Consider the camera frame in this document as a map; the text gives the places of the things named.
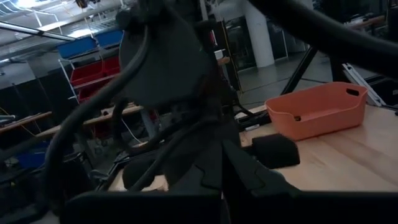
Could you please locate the wooden bench top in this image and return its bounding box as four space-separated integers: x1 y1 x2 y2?
0 111 53 135
35 104 146 139

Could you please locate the black diagonal rig strut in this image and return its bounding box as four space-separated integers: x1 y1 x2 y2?
280 45 320 95

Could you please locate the white pillar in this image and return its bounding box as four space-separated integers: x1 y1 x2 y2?
241 0 276 68

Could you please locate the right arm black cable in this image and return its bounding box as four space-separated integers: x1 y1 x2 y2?
43 24 152 215

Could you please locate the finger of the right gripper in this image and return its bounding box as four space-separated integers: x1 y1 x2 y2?
122 154 165 191
251 133 301 169

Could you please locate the orange plastic bin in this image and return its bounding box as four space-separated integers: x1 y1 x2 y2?
264 82 369 141

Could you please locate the blue storage bin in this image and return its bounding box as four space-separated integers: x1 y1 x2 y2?
57 36 98 60
94 28 125 48
15 141 52 170

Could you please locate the thick black cable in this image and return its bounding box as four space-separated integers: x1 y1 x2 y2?
248 0 398 80

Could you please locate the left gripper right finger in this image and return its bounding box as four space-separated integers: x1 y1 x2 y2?
221 139 398 224

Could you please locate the silver aluminium bar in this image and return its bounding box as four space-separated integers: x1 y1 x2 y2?
341 63 388 108

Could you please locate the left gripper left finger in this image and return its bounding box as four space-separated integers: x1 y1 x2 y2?
60 136 223 224

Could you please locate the red storage bin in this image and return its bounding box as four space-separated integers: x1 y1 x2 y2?
70 60 105 86
102 55 121 75

